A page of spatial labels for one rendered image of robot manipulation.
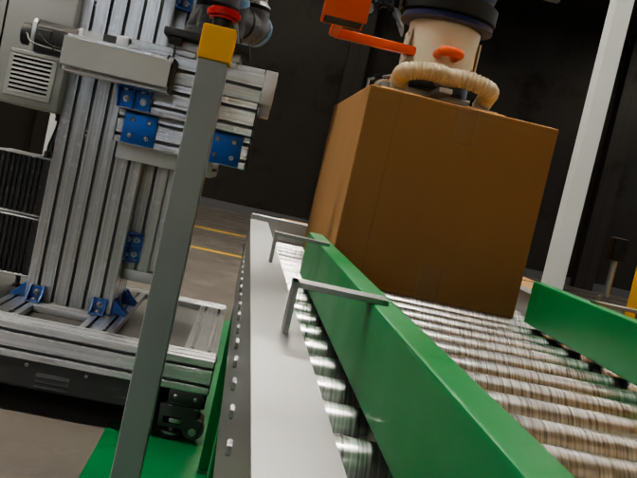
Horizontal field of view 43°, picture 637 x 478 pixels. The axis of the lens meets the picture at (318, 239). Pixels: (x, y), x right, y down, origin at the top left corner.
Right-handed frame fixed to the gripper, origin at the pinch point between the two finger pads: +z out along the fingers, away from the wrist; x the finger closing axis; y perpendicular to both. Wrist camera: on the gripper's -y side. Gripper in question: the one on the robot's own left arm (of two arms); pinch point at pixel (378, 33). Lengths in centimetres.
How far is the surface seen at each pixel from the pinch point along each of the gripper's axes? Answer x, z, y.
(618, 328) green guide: 74, 62, 127
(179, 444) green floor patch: -13, 124, 65
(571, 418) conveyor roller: 66, 70, 162
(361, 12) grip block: 18, 17, 103
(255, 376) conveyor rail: 40, 65, 202
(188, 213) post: -9, 63, 102
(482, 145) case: 45, 36, 91
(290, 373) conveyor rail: 42, 65, 199
